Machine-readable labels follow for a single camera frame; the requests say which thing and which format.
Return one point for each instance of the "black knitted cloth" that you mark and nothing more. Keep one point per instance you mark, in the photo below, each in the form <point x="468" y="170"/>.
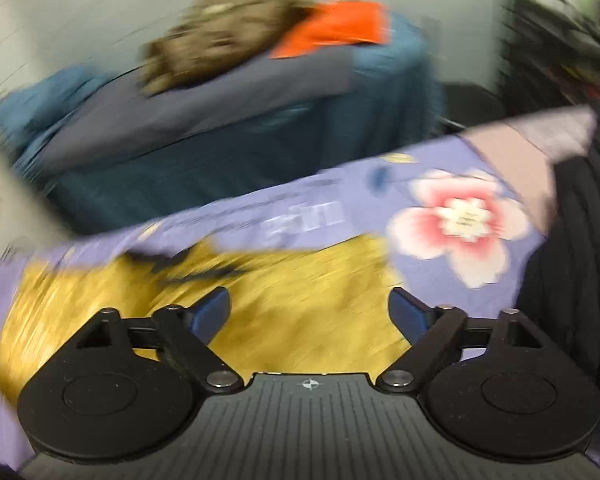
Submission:
<point x="575" y="240"/>

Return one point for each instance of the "bed with teal skirt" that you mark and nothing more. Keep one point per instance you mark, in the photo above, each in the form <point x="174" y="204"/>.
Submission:
<point x="230" y="160"/>

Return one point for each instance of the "blue pillow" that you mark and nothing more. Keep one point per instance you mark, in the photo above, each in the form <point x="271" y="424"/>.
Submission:
<point x="45" y="105"/>

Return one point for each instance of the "pale pink cloth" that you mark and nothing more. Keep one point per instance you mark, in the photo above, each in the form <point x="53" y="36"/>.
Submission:
<point x="520" y="145"/>

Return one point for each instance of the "mustard yellow jacket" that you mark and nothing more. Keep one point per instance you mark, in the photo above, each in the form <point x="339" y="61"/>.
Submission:
<point x="305" y="310"/>

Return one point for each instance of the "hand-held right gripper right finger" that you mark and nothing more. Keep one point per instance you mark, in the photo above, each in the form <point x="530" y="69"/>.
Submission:
<point x="407" y="315"/>

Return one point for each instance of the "orange cloth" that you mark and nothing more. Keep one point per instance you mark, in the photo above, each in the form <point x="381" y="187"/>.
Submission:
<point x="335" y="27"/>

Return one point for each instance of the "brown jacket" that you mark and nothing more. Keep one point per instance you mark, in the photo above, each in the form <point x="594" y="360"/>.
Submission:
<point x="220" y="35"/>

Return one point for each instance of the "purple floral blanket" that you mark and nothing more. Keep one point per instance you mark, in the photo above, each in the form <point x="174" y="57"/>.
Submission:
<point x="360" y="195"/>

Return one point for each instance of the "grey blanket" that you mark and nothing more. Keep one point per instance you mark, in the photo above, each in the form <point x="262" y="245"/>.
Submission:
<point x="180" y="110"/>

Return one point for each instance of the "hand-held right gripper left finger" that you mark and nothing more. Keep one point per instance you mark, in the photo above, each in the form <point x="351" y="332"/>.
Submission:
<point x="211" y="312"/>

